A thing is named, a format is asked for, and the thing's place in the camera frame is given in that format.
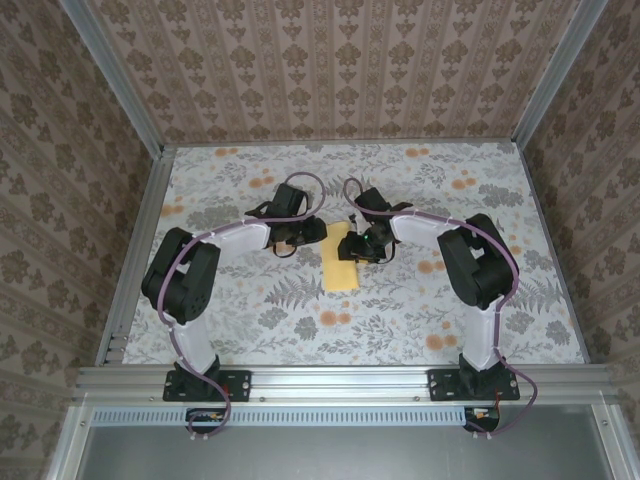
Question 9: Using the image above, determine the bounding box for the grey metal sheet panel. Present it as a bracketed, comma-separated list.
[74, 424, 624, 480]

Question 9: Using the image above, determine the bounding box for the floral patterned table cover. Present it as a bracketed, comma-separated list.
[122, 144, 586, 366]

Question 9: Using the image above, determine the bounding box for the black connector box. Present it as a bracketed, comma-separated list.
[185, 407, 227, 435]
[463, 405, 502, 434]

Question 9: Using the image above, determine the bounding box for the wide aluminium frame beam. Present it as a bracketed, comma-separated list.
[74, 364, 619, 404]

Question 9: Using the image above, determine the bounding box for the aluminium frame rail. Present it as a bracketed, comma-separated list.
[94, 144, 176, 369]
[47, 404, 96, 480]
[591, 404, 640, 480]

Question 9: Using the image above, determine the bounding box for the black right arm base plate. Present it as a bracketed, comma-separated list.
[428, 368, 521, 403]

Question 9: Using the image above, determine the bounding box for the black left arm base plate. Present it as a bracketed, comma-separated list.
[163, 368, 253, 403]

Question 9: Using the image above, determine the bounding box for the grey slotted cable duct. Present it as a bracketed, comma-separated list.
[92, 405, 501, 426]

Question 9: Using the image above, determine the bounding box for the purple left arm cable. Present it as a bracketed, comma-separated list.
[157, 172, 326, 444]

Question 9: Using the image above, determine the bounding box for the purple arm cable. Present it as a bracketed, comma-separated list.
[157, 172, 326, 444]
[342, 177, 539, 441]

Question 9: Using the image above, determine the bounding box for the aluminium frame post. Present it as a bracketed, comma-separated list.
[62, 0, 169, 156]
[512, 0, 621, 146]

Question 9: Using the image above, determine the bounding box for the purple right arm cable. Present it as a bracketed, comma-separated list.
[342, 177, 539, 441]

